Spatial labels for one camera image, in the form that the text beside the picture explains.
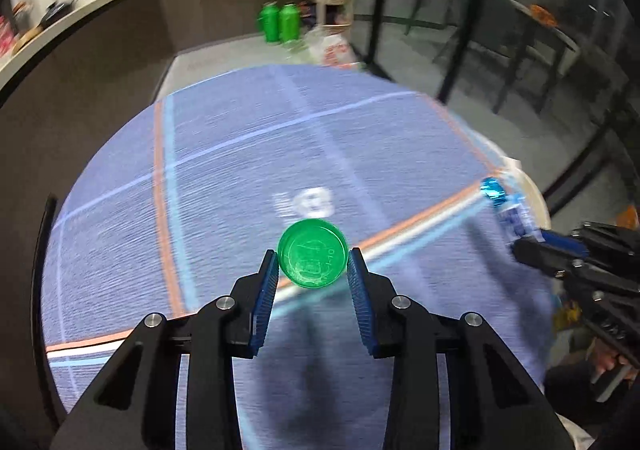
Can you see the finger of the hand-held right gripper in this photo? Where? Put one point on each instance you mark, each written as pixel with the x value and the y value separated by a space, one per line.
pixel 600 240
pixel 550 257

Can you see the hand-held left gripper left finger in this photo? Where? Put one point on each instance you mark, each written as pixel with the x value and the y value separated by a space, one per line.
pixel 265 300

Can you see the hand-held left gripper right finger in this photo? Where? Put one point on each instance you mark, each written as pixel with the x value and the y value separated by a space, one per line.
pixel 360 300

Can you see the green round plastic lid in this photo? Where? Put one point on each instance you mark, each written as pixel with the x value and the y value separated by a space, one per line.
pixel 312 255

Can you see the small blue plastic bottle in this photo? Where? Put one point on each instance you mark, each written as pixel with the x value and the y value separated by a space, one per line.
pixel 500 195

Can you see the person's right hand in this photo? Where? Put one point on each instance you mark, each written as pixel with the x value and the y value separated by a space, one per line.
pixel 602 357

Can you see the blue striped tablecloth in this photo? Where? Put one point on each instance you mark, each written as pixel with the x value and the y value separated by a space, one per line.
pixel 225 154

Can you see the orange object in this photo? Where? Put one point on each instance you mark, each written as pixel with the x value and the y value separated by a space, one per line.
pixel 544 14

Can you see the white red printed plastic bag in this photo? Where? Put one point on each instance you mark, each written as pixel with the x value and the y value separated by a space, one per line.
pixel 335 49

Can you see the green plastic bottle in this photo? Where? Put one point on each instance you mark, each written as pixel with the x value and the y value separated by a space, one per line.
pixel 290 24
pixel 268 22

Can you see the curved grey kitchen counter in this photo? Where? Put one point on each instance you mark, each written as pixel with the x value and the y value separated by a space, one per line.
pixel 100 29

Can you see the black frying pan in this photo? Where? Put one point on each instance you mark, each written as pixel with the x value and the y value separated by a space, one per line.
pixel 55 14

